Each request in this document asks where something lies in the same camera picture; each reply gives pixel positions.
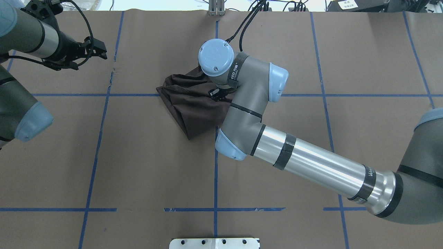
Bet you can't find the brown paper table cover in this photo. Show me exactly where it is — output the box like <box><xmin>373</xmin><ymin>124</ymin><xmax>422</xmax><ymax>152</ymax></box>
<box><xmin>1</xmin><ymin>9</ymin><xmax>442</xmax><ymax>249</ymax></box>

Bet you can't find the aluminium frame post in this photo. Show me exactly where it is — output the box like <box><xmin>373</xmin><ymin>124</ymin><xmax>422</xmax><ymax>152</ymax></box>
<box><xmin>206</xmin><ymin>0</ymin><xmax>226</xmax><ymax>16</ymax></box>

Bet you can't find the clear plastic sheet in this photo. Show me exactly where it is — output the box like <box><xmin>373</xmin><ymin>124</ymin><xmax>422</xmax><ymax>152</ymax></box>
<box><xmin>60</xmin><ymin>0</ymin><xmax>103</xmax><ymax>11</ymax></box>

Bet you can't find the black box with label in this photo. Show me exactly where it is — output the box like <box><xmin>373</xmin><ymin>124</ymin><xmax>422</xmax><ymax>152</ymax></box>
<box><xmin>326</xmin><ymin>0</ymin><xmax>389</xmax><ymax>12</ymax></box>

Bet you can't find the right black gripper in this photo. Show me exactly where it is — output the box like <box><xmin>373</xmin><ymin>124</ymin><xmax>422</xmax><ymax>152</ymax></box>
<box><xmin>208</xmin><ymin>87</ymin><xmax>236</xmax><ymax>101</ymax></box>

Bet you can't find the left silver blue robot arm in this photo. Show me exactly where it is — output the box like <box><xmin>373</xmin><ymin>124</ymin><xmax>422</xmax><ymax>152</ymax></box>
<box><xmin>0</xmin><ymin>0</ymin><xmax>107</xmax><ymax>147</ymax></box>

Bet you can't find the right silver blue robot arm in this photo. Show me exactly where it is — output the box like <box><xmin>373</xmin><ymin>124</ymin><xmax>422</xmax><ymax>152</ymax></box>
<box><xmin>198</xmin><ymin>38</ymin><xmax>443</xmax><ymax>225</ymax></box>

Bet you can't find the dark brown t-shirt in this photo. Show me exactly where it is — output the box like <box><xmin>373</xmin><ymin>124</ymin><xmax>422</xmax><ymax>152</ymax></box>
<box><xmin>156</xmin><ymin>66</ymin><xmax>234</xmax><ymax>140</ymax></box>

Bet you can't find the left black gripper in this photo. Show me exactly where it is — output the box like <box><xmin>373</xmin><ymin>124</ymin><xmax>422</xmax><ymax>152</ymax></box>
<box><xmin>42</xmin><ymin>33</ymin><xmax>107</xmax><ymax>71</ymax></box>

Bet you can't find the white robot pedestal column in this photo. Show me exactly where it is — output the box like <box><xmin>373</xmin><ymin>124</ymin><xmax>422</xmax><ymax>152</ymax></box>
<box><xmin>169</xmin><ymin>238</ymin><xmax>261</xmax><ymax>249</ymax></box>

